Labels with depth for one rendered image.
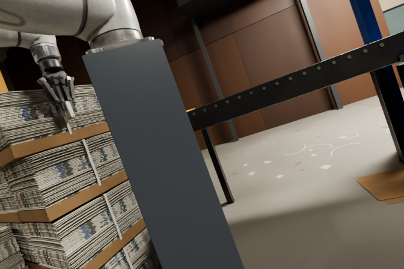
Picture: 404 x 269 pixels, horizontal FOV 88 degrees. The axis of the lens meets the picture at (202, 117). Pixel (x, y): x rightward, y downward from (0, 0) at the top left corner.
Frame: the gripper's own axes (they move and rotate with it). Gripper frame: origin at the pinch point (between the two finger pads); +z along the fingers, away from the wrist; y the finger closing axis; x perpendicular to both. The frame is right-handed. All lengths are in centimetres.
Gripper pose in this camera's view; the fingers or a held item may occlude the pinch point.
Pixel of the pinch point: (68, 110)
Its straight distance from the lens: 98.5
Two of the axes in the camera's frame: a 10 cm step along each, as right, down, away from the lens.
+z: 3.6, 9.3, 0.1
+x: 7.8, -3.0, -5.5
